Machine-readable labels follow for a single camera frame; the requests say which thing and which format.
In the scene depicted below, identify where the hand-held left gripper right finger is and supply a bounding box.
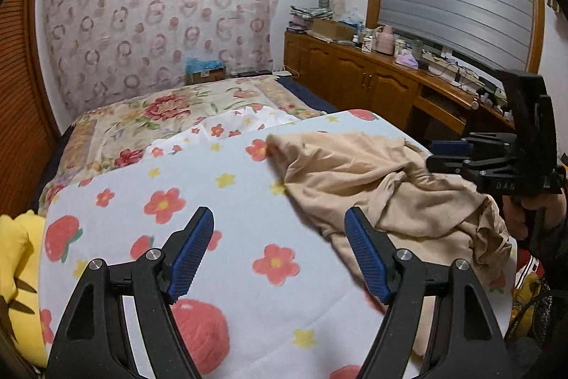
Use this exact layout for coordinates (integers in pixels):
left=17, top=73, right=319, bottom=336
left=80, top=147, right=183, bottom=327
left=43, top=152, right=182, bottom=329
left=345, top=207, right=509, bottom=379

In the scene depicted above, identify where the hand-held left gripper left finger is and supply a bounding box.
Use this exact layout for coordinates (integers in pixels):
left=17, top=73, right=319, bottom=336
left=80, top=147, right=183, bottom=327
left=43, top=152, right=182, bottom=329
left=45, top=207, right=215, bottom=379

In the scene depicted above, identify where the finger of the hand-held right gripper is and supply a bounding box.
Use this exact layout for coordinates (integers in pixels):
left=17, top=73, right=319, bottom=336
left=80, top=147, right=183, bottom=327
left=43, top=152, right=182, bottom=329
left=426, top=155, right=518, bottom=184
left=430, top=132, right=518, bottom=158

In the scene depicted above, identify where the beige printed t-shirt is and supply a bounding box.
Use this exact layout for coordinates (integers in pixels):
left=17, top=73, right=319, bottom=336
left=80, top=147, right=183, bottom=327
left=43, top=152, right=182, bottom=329
left=266, top=131, right=518, bottom=364

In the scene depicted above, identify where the person's right hand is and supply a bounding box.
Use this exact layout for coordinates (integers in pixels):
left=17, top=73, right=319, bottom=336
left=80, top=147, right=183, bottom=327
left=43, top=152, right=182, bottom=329
left=503, top=190, right=568, bottom=239

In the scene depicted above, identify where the strawberry flower print blanket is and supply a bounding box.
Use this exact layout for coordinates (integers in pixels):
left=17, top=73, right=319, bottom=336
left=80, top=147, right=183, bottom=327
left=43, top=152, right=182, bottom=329
left=38, top=109, right=518, bottom=379

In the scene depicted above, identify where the wooden cabinet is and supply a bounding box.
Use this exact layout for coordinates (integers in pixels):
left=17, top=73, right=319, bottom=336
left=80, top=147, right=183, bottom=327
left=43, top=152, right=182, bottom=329
left=284, top=30, right=516, bottom=141

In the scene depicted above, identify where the pink jug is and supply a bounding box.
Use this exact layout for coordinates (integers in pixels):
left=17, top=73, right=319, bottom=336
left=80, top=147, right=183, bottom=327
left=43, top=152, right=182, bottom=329
left=376, top=25, right=396, bottom=55

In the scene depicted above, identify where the yellow red printed cloth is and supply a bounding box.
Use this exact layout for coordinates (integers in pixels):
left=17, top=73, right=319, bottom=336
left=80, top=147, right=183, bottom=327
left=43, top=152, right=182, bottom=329
left=510, top=252, right=549, bottom=332

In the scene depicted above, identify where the floral quilt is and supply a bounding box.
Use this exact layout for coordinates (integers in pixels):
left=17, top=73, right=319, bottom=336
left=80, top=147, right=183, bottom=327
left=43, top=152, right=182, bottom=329
left=38, top=76, right=330, bottom=216

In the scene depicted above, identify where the open cardboard box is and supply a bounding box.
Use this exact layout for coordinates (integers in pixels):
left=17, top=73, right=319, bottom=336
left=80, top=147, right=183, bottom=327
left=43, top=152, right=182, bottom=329
left=312, top=18, right=356, bottom=42

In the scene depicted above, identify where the yellow plush toy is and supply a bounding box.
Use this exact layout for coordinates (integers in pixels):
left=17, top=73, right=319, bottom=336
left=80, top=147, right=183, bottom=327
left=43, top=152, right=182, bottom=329
left=0, top=210, right=50, bottom=369

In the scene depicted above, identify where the cardboard box with blue filling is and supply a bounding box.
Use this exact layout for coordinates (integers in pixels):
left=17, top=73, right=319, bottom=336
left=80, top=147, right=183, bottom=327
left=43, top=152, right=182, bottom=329
left=184, top=58, right=228, bottom=86

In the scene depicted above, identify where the stack of folded cloths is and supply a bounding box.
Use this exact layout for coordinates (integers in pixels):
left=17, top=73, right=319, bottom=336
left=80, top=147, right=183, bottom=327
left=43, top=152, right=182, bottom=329
left=289, top=5, right=334, bottom=32

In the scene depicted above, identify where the dark cloth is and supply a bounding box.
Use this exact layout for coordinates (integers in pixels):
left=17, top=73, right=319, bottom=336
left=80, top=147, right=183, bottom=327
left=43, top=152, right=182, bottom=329
left=506, top=281, right=568, bottom=379

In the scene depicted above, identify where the ring patterned wall cloth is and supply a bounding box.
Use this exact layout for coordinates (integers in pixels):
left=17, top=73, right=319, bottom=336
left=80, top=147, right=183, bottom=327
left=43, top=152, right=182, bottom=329
left=38, top=0, right=285, bottom=120

